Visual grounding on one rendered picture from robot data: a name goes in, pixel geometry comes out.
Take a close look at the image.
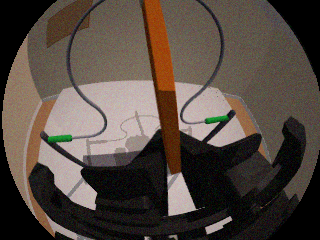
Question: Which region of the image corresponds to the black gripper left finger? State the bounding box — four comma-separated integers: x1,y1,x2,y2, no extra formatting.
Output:
80,128,169,216

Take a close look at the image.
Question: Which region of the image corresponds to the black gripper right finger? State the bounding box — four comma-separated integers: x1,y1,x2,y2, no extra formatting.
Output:
179,131,261,209

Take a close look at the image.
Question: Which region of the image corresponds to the orange handle with grey loop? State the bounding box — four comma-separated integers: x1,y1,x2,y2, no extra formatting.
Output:
139,0,181,175

